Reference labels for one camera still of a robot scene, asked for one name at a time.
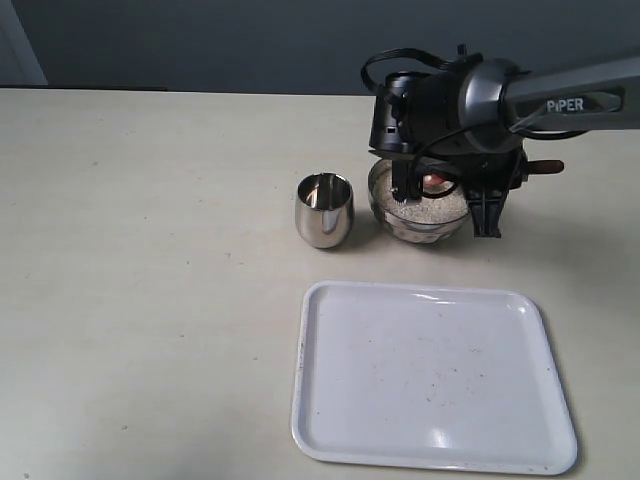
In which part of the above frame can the small steel cup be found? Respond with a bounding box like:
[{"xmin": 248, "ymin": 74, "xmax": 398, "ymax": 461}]
[{"xmin": 294, "ymin": 172, "xmax": 355, "ymax": 249}]

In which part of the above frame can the white plastic tray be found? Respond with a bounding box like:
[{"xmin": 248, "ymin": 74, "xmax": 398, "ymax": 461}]
[{"xmin": 290, "ymin": 281, "xmax": 578, "ymax": 476}]

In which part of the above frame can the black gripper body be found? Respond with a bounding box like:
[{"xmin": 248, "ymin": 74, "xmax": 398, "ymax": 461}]
[{"xmin": 384, "ymin": 147, "xmax": 528, "ymax": 198}]

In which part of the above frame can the steel bowl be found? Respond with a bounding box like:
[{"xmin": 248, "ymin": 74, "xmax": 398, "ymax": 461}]
[{"xmin": 368, "ymin": 160, "xmax": 470, "ymax": 244}]

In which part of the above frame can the brown wooden spoon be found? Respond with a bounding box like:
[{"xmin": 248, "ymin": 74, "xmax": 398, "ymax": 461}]
[{"xmin": 422, "ymin": 159, "xmax": 565, "ymax": 189}]

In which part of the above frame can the black cable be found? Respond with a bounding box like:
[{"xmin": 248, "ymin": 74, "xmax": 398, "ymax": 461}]
[{"xmin": 361, "ymin": 47, "xmax": 591, "ymax": 199}]

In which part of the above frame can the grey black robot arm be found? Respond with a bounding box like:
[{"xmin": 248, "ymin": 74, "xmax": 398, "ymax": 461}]
[{"xmin": 360, "ymin": 48, "xmax": 639, "ymax": 238}]

